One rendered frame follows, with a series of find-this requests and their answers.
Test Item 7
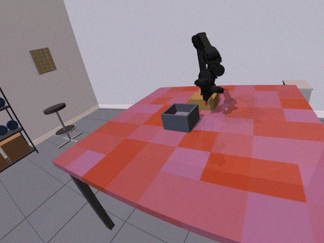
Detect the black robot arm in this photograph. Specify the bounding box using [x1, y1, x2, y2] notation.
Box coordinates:
[192, 32, 225, 88]

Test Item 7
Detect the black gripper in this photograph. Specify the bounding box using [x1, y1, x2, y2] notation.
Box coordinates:
[201, 73, 224, 102]

